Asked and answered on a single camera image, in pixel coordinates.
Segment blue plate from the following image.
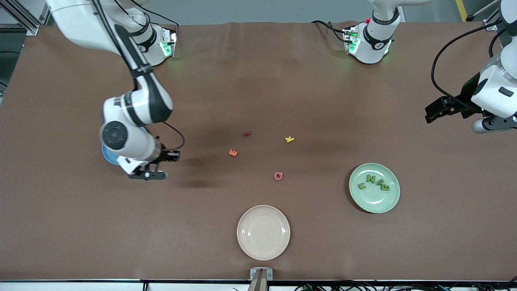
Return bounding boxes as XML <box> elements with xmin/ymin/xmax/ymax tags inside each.
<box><xmin>101</xmin><ymin>127</ymin><xmax>148</xmax><ymax>166</ymax></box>

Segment brown table cover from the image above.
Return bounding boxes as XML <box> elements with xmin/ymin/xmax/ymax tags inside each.
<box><xmin>0</xmin><ymin>21</ymin><xmax>517</xmax><ymax>281</ymax></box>

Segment green plate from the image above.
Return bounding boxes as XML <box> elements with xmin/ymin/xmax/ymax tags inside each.
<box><xmin>349</xmin><ymin>163</ymin><xmax>401</xmax><ymax>214</ymax></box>

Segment cream plate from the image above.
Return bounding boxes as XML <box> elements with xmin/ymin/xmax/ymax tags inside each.
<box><xmin>237</xmin><ymin>205</ymin><xmax>291</xmax><ymax>261</ymax></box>

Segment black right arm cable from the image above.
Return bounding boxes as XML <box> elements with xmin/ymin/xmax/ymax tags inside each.
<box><xmin>93</xmin><ymin>0</ymin><xmax>186</xmax><ymax>151</ymax></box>

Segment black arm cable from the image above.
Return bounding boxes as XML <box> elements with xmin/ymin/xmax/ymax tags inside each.
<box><xmin>431</xmin><ymin>22</ymin><xmax>503</xmax><ymax>110</ymax></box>
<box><xmin>93</xmin><ymin>0</ymin><xmax>186</xmax><ymax>151</ymax></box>

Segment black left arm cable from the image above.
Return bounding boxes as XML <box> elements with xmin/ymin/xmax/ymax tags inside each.
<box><xmin>431</xmin><ymin>22</ymin><xmax>503</xmax><ymax>110</ymax></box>

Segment aluminium frame profile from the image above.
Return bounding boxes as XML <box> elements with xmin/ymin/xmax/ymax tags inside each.
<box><xmin>0</xmin><ymin>0</ymin><xmax>53</xmax><ymax>36</ymax></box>
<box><xmin>464</xmin><ymin>0</ymin><xmax>505</xmax><ymax>31</ymax></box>

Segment black base cable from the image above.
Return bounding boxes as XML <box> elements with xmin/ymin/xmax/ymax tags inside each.
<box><xmin>135</xmin><ymin>8</ymin><xmax>180</xmax><ymax>39</ymax></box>
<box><xmin>311</xmin><ymin>20</ymin><xmax>349</xmax><ymax>43</ymax></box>

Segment white table edge rail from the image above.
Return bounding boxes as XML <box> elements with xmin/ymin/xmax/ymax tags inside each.
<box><xmin>0</xmin><ymin>280</ymin><xmax>517</xmax><ymax>291</ymax></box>

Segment tangled black cables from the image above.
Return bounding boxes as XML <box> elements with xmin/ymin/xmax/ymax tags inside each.
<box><xmin>294</xmin><ymin>280</ymin><xmax>517</xmax><ymax>291</ymax></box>

